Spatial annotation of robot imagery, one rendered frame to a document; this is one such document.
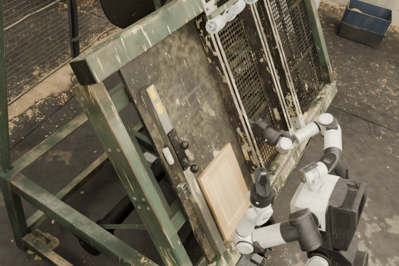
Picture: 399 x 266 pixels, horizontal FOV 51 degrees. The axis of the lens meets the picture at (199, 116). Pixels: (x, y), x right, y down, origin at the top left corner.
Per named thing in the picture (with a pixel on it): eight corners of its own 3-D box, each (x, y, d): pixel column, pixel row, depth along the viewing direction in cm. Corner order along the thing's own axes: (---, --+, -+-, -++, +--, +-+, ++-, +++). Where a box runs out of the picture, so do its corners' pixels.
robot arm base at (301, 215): (304, 241, 188) (328, 237, 181) (294, 255, 177) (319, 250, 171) (291, 211, 189) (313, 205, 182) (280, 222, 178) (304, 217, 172)
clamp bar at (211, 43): (255, 192, 243) (293, 196, 228) (181, -3, 197) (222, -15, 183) (262, 181, 250) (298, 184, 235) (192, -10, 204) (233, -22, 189)
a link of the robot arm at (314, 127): (294, 127, 228) (323, 110, 230) (297, 139, 235) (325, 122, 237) (306, 138, 220) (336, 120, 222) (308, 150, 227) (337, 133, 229)
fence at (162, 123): (215, 255, 210) (221, 256, 208) (139, 90, 173) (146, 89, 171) (219, 247, 213) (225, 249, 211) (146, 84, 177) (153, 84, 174)
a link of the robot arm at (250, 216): (252, 195, 172) (241, 212, 181) (263, 213, 167) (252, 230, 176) (265, 192, 175) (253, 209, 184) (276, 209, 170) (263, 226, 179)
